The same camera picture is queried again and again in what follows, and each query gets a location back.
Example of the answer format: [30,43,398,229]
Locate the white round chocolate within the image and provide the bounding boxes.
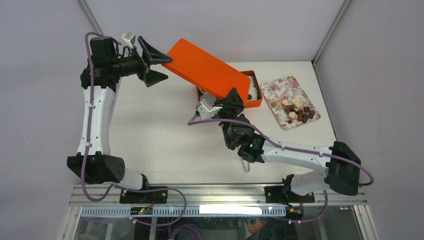
[288,111,297,119]

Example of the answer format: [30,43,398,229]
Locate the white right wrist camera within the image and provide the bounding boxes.
[195,98,223,120]

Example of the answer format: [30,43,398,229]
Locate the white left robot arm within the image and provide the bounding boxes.
[66,32,173,203]

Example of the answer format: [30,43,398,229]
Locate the metal tongs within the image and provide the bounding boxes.
[241,159,251,174]

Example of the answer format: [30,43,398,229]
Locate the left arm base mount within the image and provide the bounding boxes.
[119,186,168,205]

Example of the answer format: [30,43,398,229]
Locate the orange box lid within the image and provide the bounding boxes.
[162,38,251,103]

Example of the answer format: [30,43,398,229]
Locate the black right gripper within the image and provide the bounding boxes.
[210,87,246,148]

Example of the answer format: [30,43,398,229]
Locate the white paper cup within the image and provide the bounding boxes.
[247,87,258,102]
[248,75,259,90]

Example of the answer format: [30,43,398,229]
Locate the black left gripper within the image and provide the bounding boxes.
[111,36,173,86]

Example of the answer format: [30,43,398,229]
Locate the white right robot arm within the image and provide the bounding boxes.
[189,87,361,203]

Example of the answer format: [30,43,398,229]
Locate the orange chocolate box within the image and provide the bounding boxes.
[195,70,263,109]

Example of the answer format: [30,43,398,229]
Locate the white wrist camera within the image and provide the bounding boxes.
[121,32,136,49]
[195,98,223,120]

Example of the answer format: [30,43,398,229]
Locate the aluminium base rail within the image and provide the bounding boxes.
[69,183,369,218]

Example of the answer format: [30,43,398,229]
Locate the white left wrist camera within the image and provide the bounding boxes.
[121,32,136,49]

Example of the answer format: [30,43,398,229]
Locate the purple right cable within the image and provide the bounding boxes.
[187,114,375,223]

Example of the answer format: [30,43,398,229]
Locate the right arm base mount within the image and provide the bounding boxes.
[263,185,315,205]

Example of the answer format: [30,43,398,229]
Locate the floral tray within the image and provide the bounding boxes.
[260,75,321,131]

